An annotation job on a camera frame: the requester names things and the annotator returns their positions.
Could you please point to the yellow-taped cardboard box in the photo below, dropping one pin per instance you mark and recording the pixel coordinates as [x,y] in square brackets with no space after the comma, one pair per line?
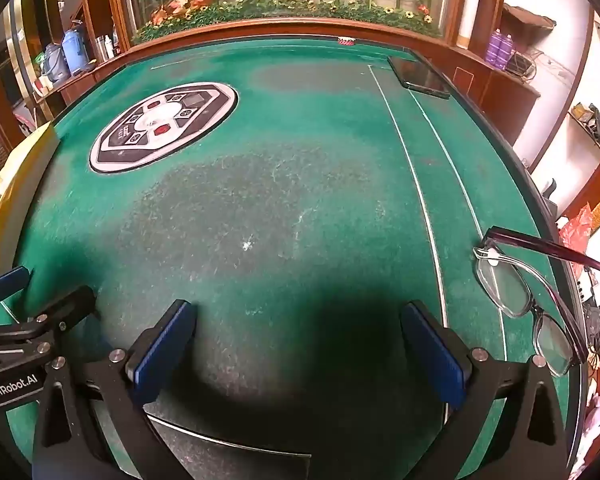
[15,185]

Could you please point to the black smartphone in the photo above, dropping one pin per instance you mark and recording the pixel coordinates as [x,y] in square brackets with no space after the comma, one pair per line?
[420,77]

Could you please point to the round table control panel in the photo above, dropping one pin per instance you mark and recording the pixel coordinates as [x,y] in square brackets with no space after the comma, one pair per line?
[165,125]

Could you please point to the blue thermos jug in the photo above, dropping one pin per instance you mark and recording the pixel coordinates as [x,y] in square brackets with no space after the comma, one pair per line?
[74,52]

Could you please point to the wooden cabinet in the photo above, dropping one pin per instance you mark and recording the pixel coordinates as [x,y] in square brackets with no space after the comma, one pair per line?
[505,105]

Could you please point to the grey-blue kettle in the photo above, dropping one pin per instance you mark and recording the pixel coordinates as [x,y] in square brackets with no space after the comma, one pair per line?
[55,62]

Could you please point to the red white round cap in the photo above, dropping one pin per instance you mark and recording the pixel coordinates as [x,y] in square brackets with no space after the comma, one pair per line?
[347,40]

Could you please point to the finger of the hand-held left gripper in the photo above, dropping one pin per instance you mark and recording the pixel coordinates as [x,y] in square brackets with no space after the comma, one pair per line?
[70,307]
[5,284]

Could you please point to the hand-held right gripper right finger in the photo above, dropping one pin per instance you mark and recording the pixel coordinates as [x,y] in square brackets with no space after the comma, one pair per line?
[432,355]

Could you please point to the purple bottle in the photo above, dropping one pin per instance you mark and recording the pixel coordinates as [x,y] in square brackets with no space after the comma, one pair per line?
[507,52]
[493,47]

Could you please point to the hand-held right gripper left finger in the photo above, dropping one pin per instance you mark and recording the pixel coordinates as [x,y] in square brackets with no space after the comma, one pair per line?
[165,355]

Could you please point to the steel flask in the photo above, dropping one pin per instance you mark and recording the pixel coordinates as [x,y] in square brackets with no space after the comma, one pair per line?
[101,47]

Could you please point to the red plastic bag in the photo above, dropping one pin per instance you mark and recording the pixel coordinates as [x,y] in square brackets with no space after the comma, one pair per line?
[575,232]

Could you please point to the artificial flower display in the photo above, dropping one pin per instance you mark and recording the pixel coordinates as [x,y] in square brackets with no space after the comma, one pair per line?
[280,10]

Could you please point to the purple-framed eyeglasses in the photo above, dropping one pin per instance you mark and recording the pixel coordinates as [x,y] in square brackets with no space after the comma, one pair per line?
[505,287]

